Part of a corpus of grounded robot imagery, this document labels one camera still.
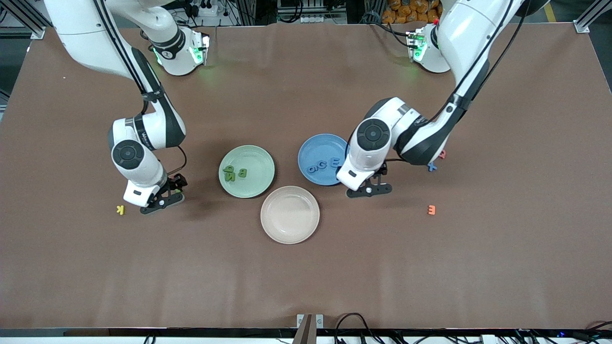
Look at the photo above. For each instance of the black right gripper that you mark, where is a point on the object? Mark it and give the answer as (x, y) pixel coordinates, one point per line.
(175, 184)

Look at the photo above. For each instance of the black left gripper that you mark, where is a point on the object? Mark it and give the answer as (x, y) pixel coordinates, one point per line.
(381, 171)

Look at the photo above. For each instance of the green foam letter N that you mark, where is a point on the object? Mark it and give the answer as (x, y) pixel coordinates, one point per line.
(231, 177)

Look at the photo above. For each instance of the blue foam letter G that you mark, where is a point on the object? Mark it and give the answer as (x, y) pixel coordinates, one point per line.
(320, 165)

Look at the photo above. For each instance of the blue foam lowercase g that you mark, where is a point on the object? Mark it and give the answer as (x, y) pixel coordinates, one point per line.
(315, 168)

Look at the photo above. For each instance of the green foam letter B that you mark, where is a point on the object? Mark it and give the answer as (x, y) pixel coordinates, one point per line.
(242, 173)

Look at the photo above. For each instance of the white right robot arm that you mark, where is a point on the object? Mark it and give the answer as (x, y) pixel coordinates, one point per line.
(143, 172)

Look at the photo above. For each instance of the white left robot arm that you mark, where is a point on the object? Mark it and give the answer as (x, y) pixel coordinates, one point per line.
(363, 157)

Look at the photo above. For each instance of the yellow foam letter K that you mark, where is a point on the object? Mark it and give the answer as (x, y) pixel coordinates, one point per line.
(122, 209)

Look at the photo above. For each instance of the blue plate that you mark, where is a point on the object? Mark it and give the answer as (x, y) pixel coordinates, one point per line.
(311, 148)

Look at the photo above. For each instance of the light green plate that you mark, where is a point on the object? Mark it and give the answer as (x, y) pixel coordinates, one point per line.
(256, 186)

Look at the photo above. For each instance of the pale pink plate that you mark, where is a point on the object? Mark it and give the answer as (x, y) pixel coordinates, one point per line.
(289, 215)

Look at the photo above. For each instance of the base connector box green light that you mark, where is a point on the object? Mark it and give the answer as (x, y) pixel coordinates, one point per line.
(416, 45)
(201, 48)

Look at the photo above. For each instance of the bag of orange items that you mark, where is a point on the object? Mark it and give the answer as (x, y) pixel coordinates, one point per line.
(406, 12)

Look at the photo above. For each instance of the white power strip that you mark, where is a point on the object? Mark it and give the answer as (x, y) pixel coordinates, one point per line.
(208, 9)
(315, 19)

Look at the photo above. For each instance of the metal table edge bracket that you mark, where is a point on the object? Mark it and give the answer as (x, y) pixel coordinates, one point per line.
(306, 329)

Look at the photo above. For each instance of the aluminium rack frame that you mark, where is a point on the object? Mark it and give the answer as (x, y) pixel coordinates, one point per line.
(311, 4)

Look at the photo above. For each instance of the aluminium frame profile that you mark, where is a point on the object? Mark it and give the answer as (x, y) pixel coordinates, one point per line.
(581, 26)
(37, 32)

